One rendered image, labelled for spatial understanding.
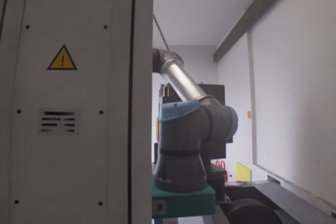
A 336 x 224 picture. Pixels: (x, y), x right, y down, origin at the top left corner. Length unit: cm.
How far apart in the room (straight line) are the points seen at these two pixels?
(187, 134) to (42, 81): 34
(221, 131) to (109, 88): 35
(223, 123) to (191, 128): 12
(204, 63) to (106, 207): 377
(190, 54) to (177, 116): 357
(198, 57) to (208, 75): 46
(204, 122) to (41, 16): 45
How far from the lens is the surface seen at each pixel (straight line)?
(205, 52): 407
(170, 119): 46
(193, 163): 48
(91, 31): 39
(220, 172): 159
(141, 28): 37
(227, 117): 57
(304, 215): 163
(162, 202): 48
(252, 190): 213
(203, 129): 49
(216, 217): 143
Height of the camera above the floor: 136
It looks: 6 degrees up
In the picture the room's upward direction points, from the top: straight up
